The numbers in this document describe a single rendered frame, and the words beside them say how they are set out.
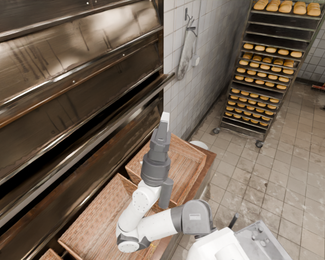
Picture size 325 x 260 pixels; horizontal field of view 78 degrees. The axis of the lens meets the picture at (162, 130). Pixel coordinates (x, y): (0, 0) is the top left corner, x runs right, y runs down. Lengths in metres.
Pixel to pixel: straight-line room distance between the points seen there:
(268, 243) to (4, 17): 1.11
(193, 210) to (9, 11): 0.89
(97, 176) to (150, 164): 0.86
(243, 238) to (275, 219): 1.80
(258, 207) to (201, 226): 1.83
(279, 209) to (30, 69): 2.52
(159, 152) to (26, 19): 0.64
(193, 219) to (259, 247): 0.22
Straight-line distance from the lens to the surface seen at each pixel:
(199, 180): 1.86
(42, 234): 1.37
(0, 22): 0.87
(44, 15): 0.93
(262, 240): 0.82
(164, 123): 0.53
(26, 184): 0.99
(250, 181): 2.73
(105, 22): 1.12
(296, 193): 2.89
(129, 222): 0.79
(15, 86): 0.88
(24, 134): 0.98
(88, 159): 1.28
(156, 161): 0.60
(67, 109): 1.04
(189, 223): 0.78
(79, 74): 1.03
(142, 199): 0.64
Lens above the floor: 2.11
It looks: 43 degrees down
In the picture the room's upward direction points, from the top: straight up
